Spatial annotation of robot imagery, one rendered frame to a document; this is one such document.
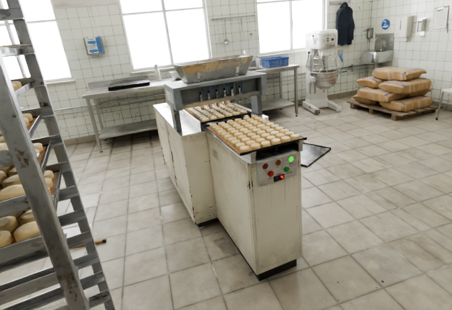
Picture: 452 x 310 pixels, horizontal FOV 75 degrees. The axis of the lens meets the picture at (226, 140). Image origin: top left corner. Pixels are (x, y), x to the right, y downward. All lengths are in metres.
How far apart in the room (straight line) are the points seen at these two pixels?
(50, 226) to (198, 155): 1.65
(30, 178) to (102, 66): 4.74
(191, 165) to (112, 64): 3.37
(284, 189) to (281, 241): 0.35
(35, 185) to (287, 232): 1.54
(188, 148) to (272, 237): 0.85
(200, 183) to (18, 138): 1.82
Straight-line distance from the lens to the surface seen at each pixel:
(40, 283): 0.76
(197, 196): 2.33
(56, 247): 0.67
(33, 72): 1.03
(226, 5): 5.50
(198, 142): 2.16
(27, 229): 0.74
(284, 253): 1.99
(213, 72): 2.17
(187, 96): 2.16
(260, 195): 1.67
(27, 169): 0.61
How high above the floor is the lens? 1.48
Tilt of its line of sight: 20 degrees down
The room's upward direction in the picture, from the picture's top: 6 degrees counter-clockwise
